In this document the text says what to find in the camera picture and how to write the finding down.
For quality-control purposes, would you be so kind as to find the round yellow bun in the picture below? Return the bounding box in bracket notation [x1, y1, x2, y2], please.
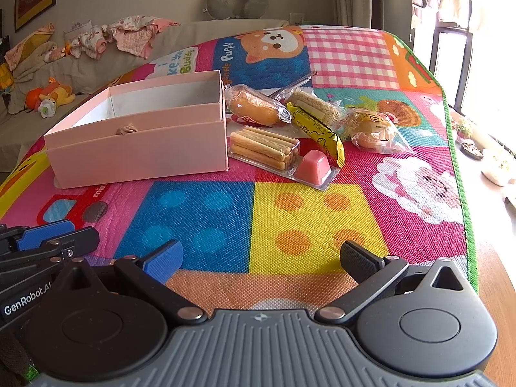
[344, 107, 414, 155]

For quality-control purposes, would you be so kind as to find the pink cardboard box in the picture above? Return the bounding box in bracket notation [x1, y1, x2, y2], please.
[44, 70, 228, 189]

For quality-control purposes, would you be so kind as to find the yellow cheese snack bar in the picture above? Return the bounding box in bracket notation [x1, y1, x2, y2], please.
[286, 102, 345, 169]

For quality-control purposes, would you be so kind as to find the biscuit sticks tray with dip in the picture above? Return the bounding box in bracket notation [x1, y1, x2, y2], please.
[228, 126, 339, 191]

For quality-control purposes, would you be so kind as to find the rice cracker sandwich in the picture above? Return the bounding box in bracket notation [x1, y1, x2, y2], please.
[287, 89, 340, 128]

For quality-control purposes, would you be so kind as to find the sausage bread bun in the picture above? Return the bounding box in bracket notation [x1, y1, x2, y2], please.
[224, 84, 291, 128]

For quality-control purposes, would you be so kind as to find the beige sofa cover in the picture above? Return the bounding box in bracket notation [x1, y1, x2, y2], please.
[1, 19, 288, 173]

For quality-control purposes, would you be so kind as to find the colourful cartoon play mat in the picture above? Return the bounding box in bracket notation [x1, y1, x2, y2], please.
[1, 25, 478, 310]

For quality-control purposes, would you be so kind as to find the orange yellow plush toy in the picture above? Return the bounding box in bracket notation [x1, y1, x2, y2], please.
[25, 78, 76, 119]

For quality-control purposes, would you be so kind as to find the dark plant dish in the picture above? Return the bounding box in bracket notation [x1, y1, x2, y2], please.
[460, 143, 484, 161]

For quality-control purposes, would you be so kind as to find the white plant pot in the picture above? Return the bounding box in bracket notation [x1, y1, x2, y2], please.
[481, 147, 515, 187]

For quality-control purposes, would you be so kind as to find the pink yellow folded blanket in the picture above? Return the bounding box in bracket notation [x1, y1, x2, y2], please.
[5, 23, 55, 72]

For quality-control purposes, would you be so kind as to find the pink baby clothes pile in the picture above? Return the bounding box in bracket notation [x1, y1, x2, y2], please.
[65, 16, 180, 60]

